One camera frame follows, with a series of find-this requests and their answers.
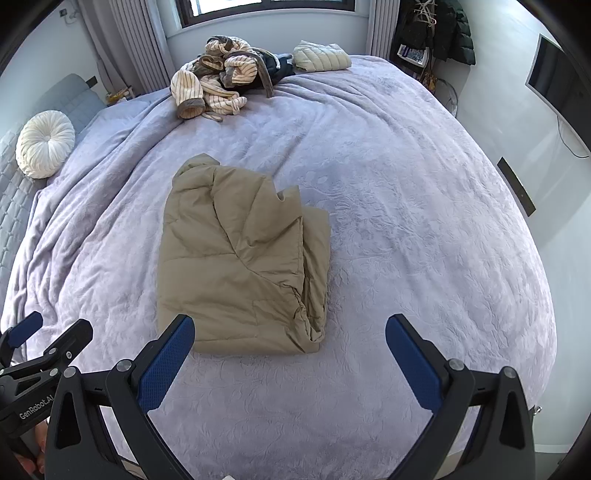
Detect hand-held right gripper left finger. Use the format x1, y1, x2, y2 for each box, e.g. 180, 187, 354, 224
45, 314, 196, 480

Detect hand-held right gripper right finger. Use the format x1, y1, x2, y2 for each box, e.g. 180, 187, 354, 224
385, 314, 536, 480

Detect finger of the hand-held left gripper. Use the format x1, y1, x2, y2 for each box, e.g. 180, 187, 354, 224
0, 311, 44, 367
28, 318, 94, 374

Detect khaki puffer jacket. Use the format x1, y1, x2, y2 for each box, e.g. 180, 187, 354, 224
157, 154, 332, 355

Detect person's left hand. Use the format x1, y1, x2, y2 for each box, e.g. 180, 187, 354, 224
14, 420, 49, 478

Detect lavender blanket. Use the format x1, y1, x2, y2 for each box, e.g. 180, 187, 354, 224
0, 54, 557, 480

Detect round white pillow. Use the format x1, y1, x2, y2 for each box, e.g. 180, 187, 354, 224
15, 111, 75, 179

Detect grey quilted headboard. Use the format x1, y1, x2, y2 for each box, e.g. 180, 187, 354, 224
0, 73, 105, 305

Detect cream striped robe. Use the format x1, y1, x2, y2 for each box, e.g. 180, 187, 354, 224
171, 36, 275, 121

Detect grey curtain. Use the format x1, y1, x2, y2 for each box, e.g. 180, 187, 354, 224
78, 0, 174, 95
367, 0, 400, 58

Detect printed box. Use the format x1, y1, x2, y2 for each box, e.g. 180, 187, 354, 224
396, 44, 432, 65

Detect dark garment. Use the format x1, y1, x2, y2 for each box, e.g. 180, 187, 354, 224
259, 52, 296, 86

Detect cream quilted jacket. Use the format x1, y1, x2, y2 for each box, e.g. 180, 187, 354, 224
293, 40, 352, 72

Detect hanging black coats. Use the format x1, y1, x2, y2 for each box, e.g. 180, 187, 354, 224
397, 0, 476, 65

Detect dark framed window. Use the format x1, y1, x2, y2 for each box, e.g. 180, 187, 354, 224
180, 0, 356, 26

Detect black wall panel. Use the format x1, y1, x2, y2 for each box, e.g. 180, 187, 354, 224
497, 157, 536, 216

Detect black television cable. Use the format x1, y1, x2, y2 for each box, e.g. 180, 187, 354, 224
556, 115, 591, 160

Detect wire floor fan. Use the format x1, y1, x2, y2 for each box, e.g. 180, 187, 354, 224
422, 69, 460, 116

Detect wall television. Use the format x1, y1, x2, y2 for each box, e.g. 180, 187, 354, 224
525, 34, 591, 158

